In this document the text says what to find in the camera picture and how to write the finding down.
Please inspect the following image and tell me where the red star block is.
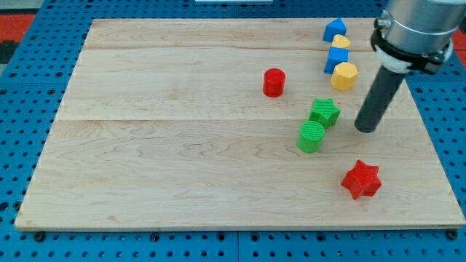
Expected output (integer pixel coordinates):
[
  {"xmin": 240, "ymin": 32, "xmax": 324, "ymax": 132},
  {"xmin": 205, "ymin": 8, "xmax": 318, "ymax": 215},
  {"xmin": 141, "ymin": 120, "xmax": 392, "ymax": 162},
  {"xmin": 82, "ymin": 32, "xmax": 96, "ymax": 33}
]
[{"xmin": 341, "ymin": 159, "xmax": 382, "ymax": 200}]

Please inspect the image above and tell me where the blue cube block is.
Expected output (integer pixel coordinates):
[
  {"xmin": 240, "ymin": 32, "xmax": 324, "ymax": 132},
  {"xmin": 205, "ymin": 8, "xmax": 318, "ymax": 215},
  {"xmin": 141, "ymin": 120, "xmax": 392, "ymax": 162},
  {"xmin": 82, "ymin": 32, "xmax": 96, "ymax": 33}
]
[{"xmin": 323, "ymin": 47, "xmax": 350, "ymax": 74}]

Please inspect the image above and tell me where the green star block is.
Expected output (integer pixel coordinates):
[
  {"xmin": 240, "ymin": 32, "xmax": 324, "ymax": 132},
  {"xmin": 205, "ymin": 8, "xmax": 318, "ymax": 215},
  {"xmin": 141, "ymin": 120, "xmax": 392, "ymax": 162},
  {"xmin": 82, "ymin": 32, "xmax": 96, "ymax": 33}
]
[{"xmin": 309, "ymin": 98, "xmax": 341, "ymax": 129}]

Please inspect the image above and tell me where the blue triangle block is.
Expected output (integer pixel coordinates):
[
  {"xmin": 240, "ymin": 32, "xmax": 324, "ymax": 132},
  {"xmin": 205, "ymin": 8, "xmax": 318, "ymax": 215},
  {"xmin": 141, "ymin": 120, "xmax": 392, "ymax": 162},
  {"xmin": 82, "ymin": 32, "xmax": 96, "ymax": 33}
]
[{"xmin": 323, "ymin": 17, "xmax": 347, "ymax": 42}]

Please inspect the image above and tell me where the yellow hexagon block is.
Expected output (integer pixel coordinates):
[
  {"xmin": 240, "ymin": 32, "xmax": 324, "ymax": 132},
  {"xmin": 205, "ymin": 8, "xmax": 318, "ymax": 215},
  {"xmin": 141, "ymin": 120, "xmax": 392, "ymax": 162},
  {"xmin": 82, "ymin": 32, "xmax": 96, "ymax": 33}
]
[{"xmin": 331, "ymin": 62, "xmax": 359, "ymax": 91}]

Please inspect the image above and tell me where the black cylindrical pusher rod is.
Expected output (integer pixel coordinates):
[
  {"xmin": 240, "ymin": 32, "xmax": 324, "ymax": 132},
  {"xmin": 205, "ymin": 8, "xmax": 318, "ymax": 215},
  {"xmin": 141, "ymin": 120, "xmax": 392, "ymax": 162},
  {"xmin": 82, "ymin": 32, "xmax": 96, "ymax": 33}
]
[{"xmin": 355, "ymin": 65, "xmax": 406, "ymax": 133}]

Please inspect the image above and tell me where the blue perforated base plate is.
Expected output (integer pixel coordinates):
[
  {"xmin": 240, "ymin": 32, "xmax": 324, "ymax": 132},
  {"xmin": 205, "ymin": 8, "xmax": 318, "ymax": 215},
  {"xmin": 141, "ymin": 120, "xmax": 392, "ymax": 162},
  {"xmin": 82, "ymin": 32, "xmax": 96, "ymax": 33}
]
[{"xmin": 1, "ymin": 0, "xmax": 465, "ymax": 261}]

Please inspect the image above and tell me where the red cylinder block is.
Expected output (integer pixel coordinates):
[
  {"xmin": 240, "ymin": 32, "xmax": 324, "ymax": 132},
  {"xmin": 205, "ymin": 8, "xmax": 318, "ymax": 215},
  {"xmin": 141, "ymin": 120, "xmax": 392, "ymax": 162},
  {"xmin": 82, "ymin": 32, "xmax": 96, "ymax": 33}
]
[{"xmin": 263, "ymin": 68, "xmax": 286, "ymax": 98}]

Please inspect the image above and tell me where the green cylinder block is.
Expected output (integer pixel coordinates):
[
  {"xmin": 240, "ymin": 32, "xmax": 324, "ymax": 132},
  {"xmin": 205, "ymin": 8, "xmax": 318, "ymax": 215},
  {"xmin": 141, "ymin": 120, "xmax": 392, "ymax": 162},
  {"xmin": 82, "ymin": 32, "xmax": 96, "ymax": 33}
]
[{"xmin": 296, "ymin": 121, "xmax": 325, "ymax": 153}]

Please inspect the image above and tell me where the small yellow block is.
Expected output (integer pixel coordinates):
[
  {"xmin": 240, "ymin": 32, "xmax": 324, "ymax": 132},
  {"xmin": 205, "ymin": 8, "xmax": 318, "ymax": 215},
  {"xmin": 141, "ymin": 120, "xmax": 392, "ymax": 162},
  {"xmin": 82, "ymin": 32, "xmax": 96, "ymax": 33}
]
[{"xmin": 331, "ymin": 34, "xmax": 352, "ymax": 49}]

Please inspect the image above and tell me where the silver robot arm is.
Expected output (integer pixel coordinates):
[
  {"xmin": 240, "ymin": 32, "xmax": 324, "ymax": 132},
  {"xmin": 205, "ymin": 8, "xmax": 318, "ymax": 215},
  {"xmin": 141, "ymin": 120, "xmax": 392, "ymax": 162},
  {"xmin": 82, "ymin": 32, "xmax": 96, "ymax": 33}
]
[{"xmin": 371, "ymin": 0, "xmax": 465, "ymax": 74}]

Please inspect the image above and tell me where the wooden board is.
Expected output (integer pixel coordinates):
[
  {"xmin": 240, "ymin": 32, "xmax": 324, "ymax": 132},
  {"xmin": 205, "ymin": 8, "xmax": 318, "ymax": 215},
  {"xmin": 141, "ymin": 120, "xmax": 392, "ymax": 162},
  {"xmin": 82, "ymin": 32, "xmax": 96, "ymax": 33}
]
[{"xmin": 15, "ymin": 18, "xmax": 465, "ymax": 231}]

